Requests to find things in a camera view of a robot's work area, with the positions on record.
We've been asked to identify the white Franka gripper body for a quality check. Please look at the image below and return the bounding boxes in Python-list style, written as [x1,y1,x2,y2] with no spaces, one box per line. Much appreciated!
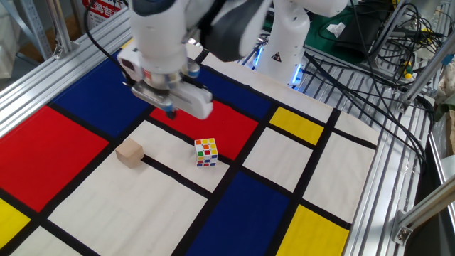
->
[117,49,214,120]

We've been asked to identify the small wooden block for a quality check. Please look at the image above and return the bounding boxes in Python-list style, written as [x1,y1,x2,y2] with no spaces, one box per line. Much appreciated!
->
[114,137,145,169]

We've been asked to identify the colour block patterned cloth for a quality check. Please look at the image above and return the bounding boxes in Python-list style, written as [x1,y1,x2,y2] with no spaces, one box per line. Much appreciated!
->
[0,23,380,256]

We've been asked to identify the white Rubik's cube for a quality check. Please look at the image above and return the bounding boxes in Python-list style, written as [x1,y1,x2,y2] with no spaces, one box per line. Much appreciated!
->
[193,137,219,168]

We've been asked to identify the red and white sign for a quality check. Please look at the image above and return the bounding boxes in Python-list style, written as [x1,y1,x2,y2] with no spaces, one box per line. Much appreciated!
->
[76,0,131,29]

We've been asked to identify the green mat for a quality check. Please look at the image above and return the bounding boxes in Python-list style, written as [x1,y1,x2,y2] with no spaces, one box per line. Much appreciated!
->
[262,6,392,65]

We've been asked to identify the crumpled white paper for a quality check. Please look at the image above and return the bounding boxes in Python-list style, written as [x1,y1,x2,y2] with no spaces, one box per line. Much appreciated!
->
[326,21,346,38]

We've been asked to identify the white plastic bag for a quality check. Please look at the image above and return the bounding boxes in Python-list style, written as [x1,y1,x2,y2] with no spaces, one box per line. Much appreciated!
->
[0,3,21,80]

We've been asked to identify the black bag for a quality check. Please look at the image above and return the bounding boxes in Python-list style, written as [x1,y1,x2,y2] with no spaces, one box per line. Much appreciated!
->
[333,10,385,60]

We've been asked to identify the grey aluminium strut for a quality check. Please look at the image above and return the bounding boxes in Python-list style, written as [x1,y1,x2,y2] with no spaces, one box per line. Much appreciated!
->
[369,0,413,61]

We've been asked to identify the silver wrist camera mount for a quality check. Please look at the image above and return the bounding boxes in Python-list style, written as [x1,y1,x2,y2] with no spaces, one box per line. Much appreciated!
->
[130,78,176,112]

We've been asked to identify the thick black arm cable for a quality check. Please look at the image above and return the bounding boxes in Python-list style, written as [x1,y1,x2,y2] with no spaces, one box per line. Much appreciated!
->
[83,0,131,86]

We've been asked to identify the long aluminium frame rail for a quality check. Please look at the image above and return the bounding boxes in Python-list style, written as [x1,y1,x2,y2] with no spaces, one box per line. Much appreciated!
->
[0,0,143,139]

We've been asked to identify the aluminium frame post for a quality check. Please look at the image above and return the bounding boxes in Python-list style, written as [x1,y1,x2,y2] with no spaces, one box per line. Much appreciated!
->
[45,0,74,60]
[397,37,455,114]

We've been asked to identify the perforated grey shelf post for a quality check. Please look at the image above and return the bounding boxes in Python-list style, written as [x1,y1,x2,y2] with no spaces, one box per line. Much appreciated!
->
[19,0,53,60]

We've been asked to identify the tangled black cables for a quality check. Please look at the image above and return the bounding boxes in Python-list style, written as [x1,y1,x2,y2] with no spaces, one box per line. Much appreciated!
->
[385,1,447,63]

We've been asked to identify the long black table cable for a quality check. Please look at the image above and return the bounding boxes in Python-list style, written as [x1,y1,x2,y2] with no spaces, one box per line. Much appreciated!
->
[301,51,429,171]

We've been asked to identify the aluminium beam with bracket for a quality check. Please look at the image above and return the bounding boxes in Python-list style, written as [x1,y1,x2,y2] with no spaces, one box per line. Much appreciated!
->
[390,183,455,246]

